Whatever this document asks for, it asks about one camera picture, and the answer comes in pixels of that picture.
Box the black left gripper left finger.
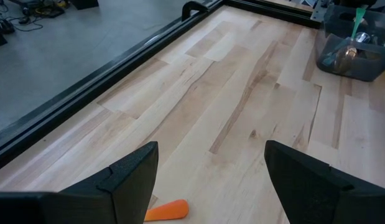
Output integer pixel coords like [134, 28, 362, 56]
[60, 141, 160, 224]

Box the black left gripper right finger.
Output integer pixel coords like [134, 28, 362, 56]
[264, 139, 355, 224]

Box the spoon with orange handle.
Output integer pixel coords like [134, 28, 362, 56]
[144, 198, 190, 222]

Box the spoon with teal striped handle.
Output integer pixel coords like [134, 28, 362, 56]
[322, 51, 340, 67]

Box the gold spoon with green handle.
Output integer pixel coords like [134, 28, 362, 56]
[333, 7, 367, 75]

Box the brown plastic bin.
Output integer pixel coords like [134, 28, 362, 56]
[315, 4, 385, 82]

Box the black floor box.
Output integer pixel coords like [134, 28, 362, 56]
[69, 0, 100, 11]

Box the black aluminium table frame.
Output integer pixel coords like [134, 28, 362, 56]
[0, 0, 322, 174]

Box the floor cable tangle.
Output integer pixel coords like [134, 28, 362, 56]
[0, 0, 70, 33]

